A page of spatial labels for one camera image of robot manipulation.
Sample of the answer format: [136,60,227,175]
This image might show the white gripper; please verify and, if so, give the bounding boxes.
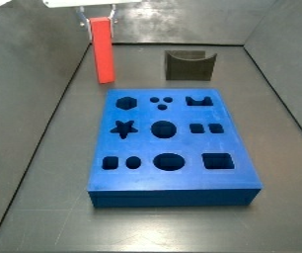
[43,0,143,42]

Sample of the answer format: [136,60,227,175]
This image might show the red rectangular block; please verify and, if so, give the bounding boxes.
[89,17,115,84]

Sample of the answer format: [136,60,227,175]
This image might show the blue shape sorting board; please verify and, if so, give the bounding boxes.
[87,89,262,208]

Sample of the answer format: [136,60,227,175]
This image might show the black curved holder stand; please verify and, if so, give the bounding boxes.
[164,50,218,81]

